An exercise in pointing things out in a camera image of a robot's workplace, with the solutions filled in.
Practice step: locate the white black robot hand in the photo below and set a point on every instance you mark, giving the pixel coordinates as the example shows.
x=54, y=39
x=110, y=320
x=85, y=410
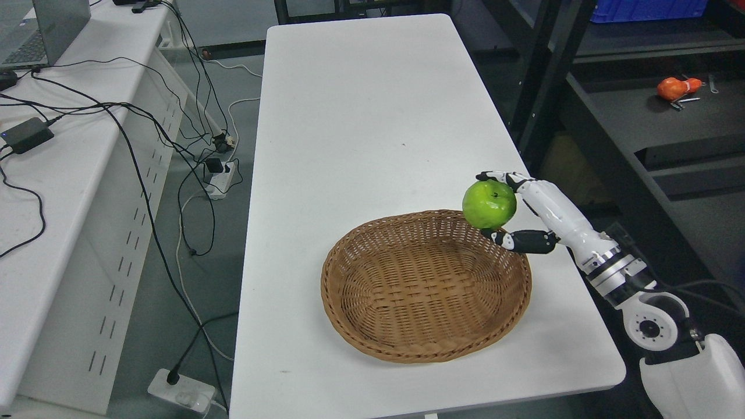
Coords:
x=565, y=223

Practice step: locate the green apple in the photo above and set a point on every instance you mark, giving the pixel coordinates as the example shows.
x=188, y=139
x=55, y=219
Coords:
x=489, y=204

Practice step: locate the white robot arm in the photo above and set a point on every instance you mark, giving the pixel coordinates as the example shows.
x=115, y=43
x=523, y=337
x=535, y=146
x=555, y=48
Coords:
x=685, y=373

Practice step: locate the black shelf unit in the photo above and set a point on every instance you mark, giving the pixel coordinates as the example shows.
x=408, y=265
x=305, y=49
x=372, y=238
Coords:
x=675, y=169

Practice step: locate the brown wicker basket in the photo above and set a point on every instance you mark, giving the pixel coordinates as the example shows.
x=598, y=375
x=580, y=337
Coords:
x=423, y=287

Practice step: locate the orange toy fruit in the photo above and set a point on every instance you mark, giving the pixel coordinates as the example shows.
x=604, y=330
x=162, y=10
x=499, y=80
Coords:
x=671, y=89

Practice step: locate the blue plastic tray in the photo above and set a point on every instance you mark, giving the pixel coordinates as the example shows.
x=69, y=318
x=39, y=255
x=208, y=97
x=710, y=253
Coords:
x=642, y=11

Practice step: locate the white table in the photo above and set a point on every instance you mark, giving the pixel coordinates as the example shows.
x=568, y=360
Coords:
x=363, y=119

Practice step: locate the white power strip far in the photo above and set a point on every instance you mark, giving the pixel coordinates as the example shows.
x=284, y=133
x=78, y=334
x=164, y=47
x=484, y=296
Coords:
x=218, y=185

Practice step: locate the white power strip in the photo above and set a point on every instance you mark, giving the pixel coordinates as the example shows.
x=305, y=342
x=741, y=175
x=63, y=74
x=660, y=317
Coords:
x=186, y=393
x=218, y=185

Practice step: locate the white power strip near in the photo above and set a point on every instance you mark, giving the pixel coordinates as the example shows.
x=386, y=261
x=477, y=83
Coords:
x=186, y=393

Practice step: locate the white side desk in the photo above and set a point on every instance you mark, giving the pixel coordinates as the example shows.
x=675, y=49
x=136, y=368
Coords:
x=77, y=212

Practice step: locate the black power adapter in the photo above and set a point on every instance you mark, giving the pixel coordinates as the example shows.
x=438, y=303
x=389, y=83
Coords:
x=27, y=135

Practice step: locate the grey laptop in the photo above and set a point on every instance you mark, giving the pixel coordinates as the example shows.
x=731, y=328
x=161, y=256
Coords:
x=35, y=34

